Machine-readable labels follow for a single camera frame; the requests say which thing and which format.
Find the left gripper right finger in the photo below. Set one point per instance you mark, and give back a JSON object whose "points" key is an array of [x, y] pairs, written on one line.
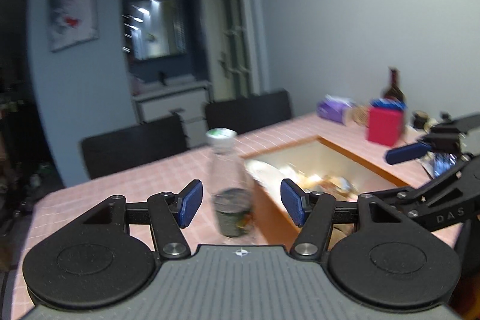
{"points": [[314, 214]]}

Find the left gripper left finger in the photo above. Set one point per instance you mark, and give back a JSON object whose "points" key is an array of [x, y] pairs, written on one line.
{"points": [[169, 213]]}

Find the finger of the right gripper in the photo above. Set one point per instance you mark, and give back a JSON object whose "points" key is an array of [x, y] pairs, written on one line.
{"points": [[407, 153], [403, 196]]}

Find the white cream cloth mitt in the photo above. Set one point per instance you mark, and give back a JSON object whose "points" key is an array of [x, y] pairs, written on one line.
{"points": [[264, 173]]}

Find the gold foil snack bag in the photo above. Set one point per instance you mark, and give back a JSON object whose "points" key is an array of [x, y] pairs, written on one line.
{"points": [[337, 186]]}

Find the pink checkered tablecloth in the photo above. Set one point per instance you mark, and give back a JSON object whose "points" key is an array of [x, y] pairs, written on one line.
{"points": [[171, 174]]}

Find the red box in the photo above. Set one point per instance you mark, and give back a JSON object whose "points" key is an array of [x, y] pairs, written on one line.
{"points": [[385, 126]]}

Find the orange cardboard box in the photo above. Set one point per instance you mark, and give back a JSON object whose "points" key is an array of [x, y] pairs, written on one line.
{"points": [[315, 165]]}

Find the dark glass jar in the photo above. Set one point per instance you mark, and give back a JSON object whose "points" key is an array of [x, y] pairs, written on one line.
{"points": [[419, 119]]}

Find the blue packet on red box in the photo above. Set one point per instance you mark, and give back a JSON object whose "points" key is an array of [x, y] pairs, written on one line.
{"points": [[388, 104]]}

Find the small beige speaker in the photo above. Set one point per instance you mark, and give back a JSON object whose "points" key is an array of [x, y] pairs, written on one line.
{"points": [[360, 115]]}

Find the brown liquor bottle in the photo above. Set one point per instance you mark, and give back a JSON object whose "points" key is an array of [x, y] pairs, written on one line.
{"points": [[393, 90]]}

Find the clear plastic water bottle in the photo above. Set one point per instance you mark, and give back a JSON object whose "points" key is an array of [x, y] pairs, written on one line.
{"points": [[229, 187]]}

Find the purple tissue pack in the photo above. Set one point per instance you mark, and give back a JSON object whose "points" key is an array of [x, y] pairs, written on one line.
{"points": [[335, 109]]}

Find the black chair left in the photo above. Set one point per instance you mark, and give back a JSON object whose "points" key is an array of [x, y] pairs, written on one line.
{"points": [[131, 147]]}

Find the black chair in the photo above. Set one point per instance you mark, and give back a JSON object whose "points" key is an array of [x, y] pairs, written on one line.
{"points": [[131, 147], [249, 114]]}

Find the black chair right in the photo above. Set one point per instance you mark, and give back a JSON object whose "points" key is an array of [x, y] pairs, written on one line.
{"points": [[249, 114]]}

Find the white glass panel door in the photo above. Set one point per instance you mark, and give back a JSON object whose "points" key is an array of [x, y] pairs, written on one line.
{"points": [[235, 48]]}

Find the wall mirror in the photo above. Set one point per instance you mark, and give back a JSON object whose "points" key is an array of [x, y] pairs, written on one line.
{"points": [[155, 29]]}

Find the wine glass wall picture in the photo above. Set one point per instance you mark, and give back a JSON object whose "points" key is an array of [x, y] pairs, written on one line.
{"points": [[71, 22]]}

